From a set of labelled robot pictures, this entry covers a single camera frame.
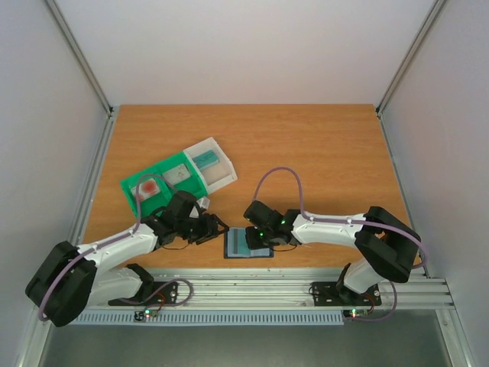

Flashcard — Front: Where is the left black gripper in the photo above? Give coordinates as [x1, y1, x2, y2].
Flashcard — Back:
[176, 213, 230, 245]

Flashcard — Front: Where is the blue card holder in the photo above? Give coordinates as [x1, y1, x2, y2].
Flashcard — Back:
[222, 227, 274, 260]

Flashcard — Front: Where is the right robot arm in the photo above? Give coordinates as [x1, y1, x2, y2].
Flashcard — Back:
[244, 200, 420, 306]

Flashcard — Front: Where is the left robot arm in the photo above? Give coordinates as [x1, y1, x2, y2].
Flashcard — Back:
[25, 190, 229, 327]

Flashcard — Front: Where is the grey floral card stack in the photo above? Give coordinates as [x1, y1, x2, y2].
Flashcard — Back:
[163, 164, 191, 186]

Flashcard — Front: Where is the teal VIP card stack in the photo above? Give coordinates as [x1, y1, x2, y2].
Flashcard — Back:
[193, 150, 220, 171]

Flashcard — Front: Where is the red dotted card stack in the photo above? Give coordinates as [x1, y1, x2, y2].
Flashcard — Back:
[131, 178, 160, 203]

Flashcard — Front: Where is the white plastic bin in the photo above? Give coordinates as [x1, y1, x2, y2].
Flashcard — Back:
[183, 137, 238, 194]

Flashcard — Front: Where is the green plastic bin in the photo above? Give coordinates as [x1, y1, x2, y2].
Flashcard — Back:
[120, 151, 207, 217]

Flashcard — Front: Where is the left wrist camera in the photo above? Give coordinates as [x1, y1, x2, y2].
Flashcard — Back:
[196, 196, 210, 211]

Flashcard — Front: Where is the aluminium frame rail front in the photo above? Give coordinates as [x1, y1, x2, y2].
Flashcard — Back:
[148, 268, 455, 310]

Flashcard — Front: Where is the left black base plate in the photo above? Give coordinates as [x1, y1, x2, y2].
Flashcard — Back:
[108, 281, 179, 307]

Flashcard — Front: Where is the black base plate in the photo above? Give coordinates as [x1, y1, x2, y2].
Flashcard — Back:
[309, 281, 382, 307]
[108, 281, 179, 307]

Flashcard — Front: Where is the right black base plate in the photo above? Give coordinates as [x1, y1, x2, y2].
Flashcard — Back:
[309, 281, 382, 307]

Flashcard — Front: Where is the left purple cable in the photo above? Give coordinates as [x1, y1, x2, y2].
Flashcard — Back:
[40, 174, 184, 322]

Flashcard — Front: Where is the grey slotted cable duct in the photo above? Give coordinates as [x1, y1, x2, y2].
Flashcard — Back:
[72, 310, 344, 327]

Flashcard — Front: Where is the left frame post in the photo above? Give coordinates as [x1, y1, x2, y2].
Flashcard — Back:
[43, 0, 113, 116]

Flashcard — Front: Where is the frame post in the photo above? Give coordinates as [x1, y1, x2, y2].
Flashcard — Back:
[43, 0, 113, 116]
[375, 0, 449, 119]

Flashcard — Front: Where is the right frame post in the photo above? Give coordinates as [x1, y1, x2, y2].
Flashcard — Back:
[375, 0, 449, 119]

